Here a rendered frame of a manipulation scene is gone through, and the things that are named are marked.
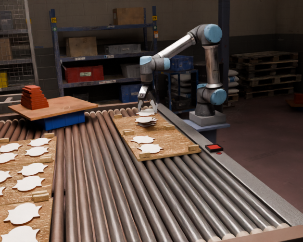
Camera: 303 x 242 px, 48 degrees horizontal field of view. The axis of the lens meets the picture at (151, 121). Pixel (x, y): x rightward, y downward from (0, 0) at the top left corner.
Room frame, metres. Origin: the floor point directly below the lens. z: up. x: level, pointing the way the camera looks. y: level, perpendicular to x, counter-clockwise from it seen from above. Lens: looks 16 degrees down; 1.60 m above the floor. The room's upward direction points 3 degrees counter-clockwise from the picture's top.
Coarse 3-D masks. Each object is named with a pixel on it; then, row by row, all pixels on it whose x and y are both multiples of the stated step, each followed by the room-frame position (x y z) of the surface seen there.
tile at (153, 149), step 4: (148, 144) 1.81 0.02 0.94; (152, 144) 1.81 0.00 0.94; (140, 148) 1.74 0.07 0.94; (144, 148) 1.74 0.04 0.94; (148, 148) 1.74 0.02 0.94; (152, 148) 1.74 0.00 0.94; (156, 148) 1.73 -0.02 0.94; (160, 148) 1.73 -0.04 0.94; (152, 152) 1.68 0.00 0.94; (156, 152) 1.68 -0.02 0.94
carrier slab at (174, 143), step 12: (156, 132) 2.05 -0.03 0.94; (168, 132) 2.04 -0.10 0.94; (132, 144) 1.84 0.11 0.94; (144, 144) 1.83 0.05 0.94; (156, 144) 1.83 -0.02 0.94; (168, 144) 1.82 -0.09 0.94; (180, 144) 1.81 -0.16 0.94; (192, 144) 1.80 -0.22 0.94; (156, 156) 1.64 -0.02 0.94; (168, 156) 1.66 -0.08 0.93
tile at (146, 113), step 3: (141, 111) 2.15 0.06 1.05; (144, 111) 2.14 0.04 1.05; (147, 111) 2.14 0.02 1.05; (150, 111) 2.13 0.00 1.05; (153, 111) 2.13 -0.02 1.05; (138, 114) 2.11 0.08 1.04; (141, 114) 2.09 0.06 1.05; (144, 114) 2.08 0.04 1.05; (147, 114) 2.08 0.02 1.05; (150, 114) 2.07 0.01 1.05; (153, 114) 2.07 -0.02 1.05
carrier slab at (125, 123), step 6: (156, 114) 2.48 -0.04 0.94; (114, 120) 2.38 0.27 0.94; (120, 120) 2.37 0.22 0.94; (126, 120) 2.36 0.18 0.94; (132, 120) 2.35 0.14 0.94; (162, 120) 2.32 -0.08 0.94; (120, 126) 2.21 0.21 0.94; (126, 126) 2.20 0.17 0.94; (132, 126) 2.20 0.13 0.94; (138, 126) 2.19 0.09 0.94; (156, 126) 2.17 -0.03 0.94; (162, 126) 2.17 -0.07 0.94; (120, 132) 2.08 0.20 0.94; (138, 132) 2.07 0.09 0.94; (144, 132) 2.06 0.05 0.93
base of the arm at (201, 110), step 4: (200, 104) 2.40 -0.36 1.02; (204, 104) 2.39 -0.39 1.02; (208, 104) 2.39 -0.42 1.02; (212, 104) 2.41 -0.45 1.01; (196, 108) 2.43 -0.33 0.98; (200, 108) 2.40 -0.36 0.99; (204, 108) 2.38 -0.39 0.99; (208, 108) 2.38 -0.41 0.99; (212, 108) 2.40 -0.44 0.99; (196, 112) 2.41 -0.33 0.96; (200, 112) 2.39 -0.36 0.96; (204, 112) 2.37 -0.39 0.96; (208, 112) 2.37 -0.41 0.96; (212, 112) 2.38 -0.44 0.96; (204, 116) 2.37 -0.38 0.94; (208, 116) 2.37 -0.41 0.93
